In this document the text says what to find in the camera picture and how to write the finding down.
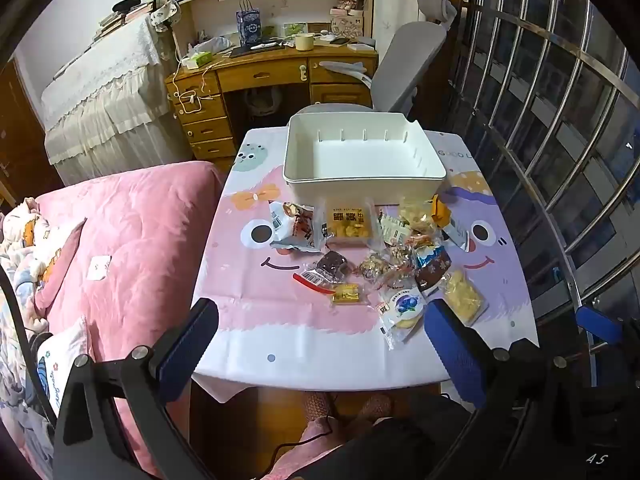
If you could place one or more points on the black hat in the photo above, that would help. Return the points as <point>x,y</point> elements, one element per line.
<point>126,4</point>

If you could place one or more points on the floral cloth bag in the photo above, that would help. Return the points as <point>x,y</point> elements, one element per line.
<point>165,14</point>

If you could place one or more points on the white plastic storage box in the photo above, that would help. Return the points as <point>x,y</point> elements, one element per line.
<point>360,157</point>

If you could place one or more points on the wooden desk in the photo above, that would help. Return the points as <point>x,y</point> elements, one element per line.
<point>260,72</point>

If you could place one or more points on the blue gift bag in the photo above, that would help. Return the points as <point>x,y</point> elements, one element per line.
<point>249,25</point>

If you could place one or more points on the blue brown snack packet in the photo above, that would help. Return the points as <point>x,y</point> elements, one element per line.
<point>432,266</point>

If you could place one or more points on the white flower print pillow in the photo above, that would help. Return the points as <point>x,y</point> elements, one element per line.
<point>65,350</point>

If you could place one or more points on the person's pink trouser leg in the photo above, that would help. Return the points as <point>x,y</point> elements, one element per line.
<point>310,447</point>

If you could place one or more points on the white printed box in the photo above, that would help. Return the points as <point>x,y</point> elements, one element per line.
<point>346,26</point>

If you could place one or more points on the pink quilt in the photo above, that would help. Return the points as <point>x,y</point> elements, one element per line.
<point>140,240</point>

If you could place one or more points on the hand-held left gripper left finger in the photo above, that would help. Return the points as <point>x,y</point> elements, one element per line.
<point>187,345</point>

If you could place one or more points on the wooden bookshelf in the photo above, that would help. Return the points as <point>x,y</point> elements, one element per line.
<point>220,7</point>

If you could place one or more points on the blueberry print snack packet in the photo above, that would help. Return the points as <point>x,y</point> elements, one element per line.
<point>402,310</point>

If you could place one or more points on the stack of books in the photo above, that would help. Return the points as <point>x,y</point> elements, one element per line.
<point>115,20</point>

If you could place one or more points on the waste bin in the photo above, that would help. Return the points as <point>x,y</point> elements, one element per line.
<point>261,100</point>

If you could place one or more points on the green label snack packet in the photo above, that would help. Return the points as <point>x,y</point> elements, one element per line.
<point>393,230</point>

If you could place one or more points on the orange snack packet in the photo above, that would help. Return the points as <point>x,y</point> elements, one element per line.
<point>440,210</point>

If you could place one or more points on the white printed blanket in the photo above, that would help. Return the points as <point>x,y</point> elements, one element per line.
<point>17,360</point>

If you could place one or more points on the red chocolate cookie packet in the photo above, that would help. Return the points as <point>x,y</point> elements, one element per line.
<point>330,265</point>

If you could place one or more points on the dark cloth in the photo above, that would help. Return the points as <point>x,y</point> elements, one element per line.
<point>400,447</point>

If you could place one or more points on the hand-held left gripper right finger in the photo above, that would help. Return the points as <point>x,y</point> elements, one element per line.
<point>452,350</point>

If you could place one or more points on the small gold snack packet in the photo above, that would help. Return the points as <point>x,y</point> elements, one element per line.
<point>346,294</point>

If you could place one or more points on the white plastic bag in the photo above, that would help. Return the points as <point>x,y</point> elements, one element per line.
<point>210,45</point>

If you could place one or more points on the grey office chair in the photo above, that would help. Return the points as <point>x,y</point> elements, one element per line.
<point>405,60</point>

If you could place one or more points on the wooden door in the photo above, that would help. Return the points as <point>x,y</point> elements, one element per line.
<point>20,125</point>

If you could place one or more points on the cream mug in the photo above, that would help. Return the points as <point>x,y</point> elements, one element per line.
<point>305,42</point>

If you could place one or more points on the cartoon printed tablecloth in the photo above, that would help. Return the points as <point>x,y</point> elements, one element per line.
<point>280,320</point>

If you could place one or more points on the metal window grille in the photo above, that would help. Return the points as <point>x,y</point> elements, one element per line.
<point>545,240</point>

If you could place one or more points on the white silver snack packet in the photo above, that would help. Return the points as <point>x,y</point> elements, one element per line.
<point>457,235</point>

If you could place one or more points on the yellow cracker packet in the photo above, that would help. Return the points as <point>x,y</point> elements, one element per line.
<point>465,300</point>

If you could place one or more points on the pink cushion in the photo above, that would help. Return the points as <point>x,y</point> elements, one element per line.
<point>60,270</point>

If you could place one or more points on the black laptop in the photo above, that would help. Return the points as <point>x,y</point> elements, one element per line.
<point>247,51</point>

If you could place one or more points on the pink fuzzy slipper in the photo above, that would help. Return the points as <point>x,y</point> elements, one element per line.
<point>317,403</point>

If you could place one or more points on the green tissue box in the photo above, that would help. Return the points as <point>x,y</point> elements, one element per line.
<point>196,60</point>

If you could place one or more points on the clear pale chips packet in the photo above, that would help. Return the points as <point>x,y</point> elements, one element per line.
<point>415,215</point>

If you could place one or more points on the clear nut bar packet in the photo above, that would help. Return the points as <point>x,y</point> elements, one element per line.
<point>375,266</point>

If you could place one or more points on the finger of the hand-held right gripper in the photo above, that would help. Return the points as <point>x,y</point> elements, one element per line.
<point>600,325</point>

